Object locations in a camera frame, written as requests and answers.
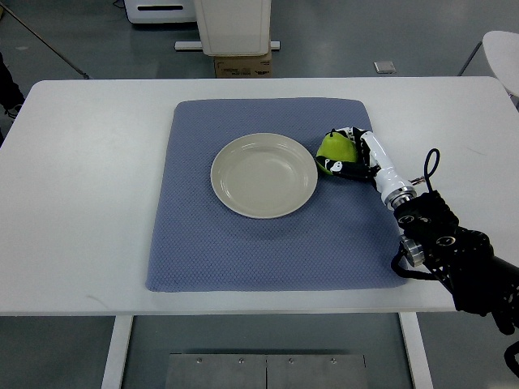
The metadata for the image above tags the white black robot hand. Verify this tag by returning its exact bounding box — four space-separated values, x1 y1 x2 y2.
332 126 417 210

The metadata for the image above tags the green pear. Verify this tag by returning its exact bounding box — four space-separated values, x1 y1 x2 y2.
315 127 358 175

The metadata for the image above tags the small grey floor plate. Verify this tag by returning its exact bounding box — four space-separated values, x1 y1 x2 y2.
373 61 397 75

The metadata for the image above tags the cream ceramic plate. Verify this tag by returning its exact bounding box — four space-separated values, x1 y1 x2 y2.
210 133 318 219

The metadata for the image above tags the grey metal floor plate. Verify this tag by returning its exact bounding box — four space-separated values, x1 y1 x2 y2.
165 354 368 388

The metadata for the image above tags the blue textured mat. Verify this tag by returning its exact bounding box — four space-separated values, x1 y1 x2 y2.
146 97 404 292

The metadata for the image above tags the cardboard box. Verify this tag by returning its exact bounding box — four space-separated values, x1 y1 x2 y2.
213 51 272 79

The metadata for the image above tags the white chair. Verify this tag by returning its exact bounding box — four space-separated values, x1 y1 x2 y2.
458 30 519 110

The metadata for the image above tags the white appliance with slot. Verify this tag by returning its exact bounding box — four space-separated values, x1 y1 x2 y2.
123 0 196 24

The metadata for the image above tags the thin dark pole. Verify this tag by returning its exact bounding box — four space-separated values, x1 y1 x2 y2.
1 2 91 80

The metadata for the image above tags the dark clothed person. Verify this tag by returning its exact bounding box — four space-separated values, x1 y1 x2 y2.
0 55 25 121

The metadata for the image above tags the black looped cable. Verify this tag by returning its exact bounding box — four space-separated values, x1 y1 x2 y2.
409 147 441 194

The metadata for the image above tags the white table frame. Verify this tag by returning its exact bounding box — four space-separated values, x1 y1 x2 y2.
101 312 434 388

